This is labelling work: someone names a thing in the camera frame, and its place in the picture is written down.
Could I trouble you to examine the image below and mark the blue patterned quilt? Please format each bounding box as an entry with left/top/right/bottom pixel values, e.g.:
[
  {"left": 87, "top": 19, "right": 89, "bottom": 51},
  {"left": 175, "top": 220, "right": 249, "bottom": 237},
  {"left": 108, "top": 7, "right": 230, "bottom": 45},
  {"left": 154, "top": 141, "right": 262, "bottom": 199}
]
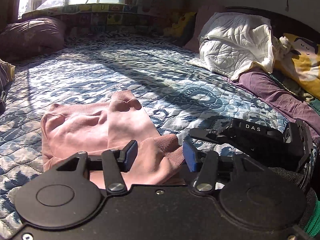
[{"left": 0, "top": 32, "right": 318, "bottom": 238}]

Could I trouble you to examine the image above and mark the pink pillow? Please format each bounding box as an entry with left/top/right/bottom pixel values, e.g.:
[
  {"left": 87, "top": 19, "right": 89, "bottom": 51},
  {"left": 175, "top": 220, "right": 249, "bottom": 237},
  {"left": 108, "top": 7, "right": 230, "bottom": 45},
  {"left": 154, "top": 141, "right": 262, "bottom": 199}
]
[{"left": 183, "top": 5, "right": 225, "bottom": 53}]

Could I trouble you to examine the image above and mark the white quilted blanket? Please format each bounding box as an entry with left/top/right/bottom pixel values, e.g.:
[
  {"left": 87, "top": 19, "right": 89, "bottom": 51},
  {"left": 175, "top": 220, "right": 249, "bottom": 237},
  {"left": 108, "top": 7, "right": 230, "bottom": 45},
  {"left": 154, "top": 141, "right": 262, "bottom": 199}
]
[{"left": 187, "top": 11, "right": 276, "bottom": 81}]

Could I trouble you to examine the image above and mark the pink sweatshirt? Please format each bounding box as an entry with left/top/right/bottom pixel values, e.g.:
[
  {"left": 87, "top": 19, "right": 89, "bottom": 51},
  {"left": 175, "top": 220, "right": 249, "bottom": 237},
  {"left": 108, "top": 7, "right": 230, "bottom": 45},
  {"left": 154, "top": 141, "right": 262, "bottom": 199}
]
[{"left": 41, "top": 90, "right": 184, "bottom": 188}]

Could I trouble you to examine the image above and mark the purple sheet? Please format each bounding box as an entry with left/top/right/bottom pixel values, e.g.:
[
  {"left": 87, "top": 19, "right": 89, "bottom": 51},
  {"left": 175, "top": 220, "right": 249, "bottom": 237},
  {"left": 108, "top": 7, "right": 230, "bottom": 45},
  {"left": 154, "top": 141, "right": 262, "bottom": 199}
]
[{"left": 225, "top": 68, "right": 320, "bottom": 147}]

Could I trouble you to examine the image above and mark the yellow plush toy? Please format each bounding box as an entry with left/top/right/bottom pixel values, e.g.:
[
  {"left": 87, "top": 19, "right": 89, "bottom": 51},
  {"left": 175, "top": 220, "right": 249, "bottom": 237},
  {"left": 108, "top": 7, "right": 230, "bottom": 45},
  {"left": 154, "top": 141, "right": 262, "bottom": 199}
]
[{"left": 163, "top": 11, "right": 196, "bottom": 38}]

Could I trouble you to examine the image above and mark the purple round pillow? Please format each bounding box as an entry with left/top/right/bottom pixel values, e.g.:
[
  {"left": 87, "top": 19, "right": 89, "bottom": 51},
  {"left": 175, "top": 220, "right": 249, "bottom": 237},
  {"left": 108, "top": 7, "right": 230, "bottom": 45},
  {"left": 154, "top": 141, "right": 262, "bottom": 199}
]
[{"left": 1, "top": 17, "right": 66, "bottom": 61}]

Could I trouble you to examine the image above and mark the colourful alphabet bumper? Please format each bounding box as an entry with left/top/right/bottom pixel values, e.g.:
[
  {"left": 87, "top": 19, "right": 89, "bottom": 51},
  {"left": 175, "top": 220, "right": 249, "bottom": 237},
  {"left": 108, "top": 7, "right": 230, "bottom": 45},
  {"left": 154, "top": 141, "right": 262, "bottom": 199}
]
[{"left": 22, "top": 3, "right": 179, "bottom": 36}]

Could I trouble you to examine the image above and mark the yellow cartoon pillow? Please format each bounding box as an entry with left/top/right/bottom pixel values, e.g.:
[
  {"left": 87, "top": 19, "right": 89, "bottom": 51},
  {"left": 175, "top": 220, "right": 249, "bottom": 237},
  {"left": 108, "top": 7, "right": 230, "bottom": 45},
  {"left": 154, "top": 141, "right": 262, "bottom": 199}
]
[{"left": 274, "top": 34, "right": 319, "bottom": 99}]

